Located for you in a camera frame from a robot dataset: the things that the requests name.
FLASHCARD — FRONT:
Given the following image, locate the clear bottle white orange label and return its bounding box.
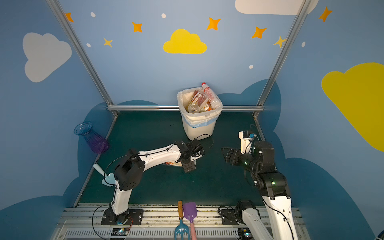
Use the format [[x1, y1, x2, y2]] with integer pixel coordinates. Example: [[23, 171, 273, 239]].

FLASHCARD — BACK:
[[164, 162, 183, 167]]

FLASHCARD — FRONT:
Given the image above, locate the white bottle red label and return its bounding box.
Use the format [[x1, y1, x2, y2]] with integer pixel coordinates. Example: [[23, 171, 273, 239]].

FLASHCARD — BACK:
[[202, 83, 221, 109]]

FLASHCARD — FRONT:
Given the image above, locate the gold red label tea bottle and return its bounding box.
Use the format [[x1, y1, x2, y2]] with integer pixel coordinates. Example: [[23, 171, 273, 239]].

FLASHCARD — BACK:
[[190, 90, 209, 110]]

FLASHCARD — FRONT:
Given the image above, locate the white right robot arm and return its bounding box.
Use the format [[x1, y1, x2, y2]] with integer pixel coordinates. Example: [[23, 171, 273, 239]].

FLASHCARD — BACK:
[[222, 140, 299, 240]]

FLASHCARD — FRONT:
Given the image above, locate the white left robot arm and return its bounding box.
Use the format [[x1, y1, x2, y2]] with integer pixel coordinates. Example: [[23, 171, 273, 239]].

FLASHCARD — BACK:
[[111, 139, 205, 216]]

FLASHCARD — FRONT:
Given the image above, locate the white ribbed trash bin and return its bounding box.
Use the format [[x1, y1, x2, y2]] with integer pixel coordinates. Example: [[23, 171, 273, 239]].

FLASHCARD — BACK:
[[182, 116, 218, 140]]

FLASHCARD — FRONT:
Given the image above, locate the white bin liner bag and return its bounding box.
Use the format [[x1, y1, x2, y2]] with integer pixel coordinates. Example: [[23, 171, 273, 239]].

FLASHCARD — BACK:
[[177, 87, 223, 128]]

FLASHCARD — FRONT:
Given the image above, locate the purple toy shovel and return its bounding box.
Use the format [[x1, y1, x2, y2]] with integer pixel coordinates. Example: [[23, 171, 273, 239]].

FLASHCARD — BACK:
[[183, 202, 197, 240]]

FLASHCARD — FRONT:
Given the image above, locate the right green circuit board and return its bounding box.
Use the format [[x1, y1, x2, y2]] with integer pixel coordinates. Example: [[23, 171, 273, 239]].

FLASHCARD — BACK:
[[238, 228, 254, 240]]

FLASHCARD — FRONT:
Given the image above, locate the green circuit board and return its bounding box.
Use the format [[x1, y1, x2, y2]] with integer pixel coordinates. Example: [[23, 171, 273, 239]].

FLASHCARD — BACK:
[[238, 228, 254, 240], [111, 228, 130, 237]]

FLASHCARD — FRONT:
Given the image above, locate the blue toy garden fork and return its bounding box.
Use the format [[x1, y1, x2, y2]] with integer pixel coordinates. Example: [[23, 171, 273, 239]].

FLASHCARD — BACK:
[[174, 201, 191, 240]]

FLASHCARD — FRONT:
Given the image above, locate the light blue toy trowel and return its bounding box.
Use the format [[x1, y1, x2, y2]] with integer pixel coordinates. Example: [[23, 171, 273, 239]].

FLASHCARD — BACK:
[[93, 164, 116, 187]]

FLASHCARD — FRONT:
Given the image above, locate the purple plastic vase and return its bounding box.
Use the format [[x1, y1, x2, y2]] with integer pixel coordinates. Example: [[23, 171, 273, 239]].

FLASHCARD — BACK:
[[74, 122, 110, 154]]

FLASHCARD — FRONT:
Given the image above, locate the left green circuit board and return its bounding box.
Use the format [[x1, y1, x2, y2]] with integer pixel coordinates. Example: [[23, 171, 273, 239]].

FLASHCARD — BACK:
[[111, 228, 130, 237]]

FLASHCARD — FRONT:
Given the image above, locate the aluminium frame back rail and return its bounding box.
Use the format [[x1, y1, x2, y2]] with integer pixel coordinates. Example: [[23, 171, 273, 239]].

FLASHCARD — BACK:
[[107, 105, 264, 112]]

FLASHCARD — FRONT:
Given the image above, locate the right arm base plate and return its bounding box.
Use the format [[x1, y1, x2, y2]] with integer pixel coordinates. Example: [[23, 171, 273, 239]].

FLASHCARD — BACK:
[[218, 209, 245, 226]]

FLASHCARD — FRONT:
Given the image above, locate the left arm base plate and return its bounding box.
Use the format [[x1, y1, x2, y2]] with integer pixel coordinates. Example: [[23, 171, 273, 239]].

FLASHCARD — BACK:
[[101, 208, 144, 226]]

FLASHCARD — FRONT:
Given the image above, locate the aluminium frame right post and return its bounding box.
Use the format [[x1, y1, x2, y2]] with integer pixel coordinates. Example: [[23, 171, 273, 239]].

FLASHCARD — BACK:
[[253, 0, 312, 120]]

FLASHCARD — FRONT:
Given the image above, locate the aluminium frame post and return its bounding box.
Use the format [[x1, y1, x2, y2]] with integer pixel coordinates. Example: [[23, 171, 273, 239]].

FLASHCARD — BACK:
[[253, 0, 312, 120], [46, 0, 114, 106]]

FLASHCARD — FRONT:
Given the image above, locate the aluminium frame left post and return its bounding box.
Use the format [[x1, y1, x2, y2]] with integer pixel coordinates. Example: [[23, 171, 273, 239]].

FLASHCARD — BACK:
[[46, 0, 114, 106]]

